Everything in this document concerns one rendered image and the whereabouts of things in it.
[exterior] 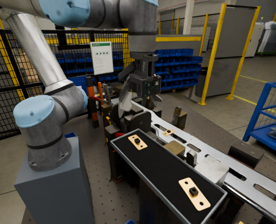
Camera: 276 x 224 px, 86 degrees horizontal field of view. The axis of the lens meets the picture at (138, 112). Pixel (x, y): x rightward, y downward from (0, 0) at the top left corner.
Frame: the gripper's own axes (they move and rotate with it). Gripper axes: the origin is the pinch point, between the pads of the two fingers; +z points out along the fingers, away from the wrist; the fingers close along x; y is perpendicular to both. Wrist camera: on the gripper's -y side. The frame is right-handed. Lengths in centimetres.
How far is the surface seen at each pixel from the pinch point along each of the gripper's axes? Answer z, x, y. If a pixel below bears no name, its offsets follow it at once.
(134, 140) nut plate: 11.4, -2.1, 0.6
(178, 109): 18.3, 42.5, -18.5
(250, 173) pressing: 28, 39, 28
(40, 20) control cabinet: -65, 16, -698
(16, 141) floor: 128, -88, -221
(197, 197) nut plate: 11.4, -0.2, 28.3
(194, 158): 18.6, 16.6, 15.1
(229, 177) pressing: 27.6, 28.9, 24.6
